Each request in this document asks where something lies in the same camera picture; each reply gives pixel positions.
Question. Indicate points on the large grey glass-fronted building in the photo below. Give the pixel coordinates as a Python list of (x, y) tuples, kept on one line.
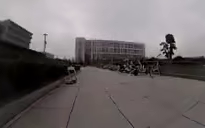
[(110, 50)]

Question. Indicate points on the white parked scooter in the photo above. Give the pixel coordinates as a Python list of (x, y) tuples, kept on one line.
[(70, 75)]

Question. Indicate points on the row of parked bicycles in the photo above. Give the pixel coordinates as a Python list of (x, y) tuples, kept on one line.
[(136, 67)]

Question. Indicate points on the grey concrete slab pavement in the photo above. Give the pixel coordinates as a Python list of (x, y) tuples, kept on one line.
[(96, 100)]

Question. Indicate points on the tall lamp pole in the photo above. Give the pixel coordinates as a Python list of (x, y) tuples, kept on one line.
[(45, 41)]

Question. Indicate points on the tall dark tree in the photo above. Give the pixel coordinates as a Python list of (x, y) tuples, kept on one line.
[(169, 46)]

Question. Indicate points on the dark trimmed hedge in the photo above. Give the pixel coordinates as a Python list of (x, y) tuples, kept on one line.
[(20, 75)]

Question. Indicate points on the dark low hedge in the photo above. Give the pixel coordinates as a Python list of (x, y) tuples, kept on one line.
[(190, 69)]

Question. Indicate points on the grey stone kerb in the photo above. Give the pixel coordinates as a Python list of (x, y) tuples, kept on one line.
[(21, 105)]

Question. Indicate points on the grey multi-storey building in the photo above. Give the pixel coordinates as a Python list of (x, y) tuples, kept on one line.
[(13, 33)]

